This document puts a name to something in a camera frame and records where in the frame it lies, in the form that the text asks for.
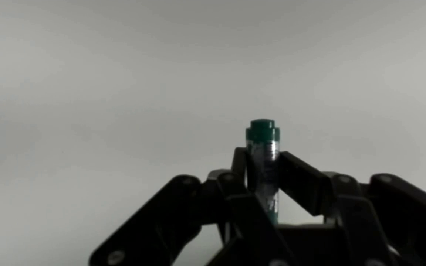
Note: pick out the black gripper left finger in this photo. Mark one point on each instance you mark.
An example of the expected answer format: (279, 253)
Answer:
(184, 212)

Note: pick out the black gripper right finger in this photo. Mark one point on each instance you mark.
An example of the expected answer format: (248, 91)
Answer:
(371, 212)

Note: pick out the green capped marker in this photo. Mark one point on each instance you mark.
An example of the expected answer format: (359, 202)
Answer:
(264, 149)

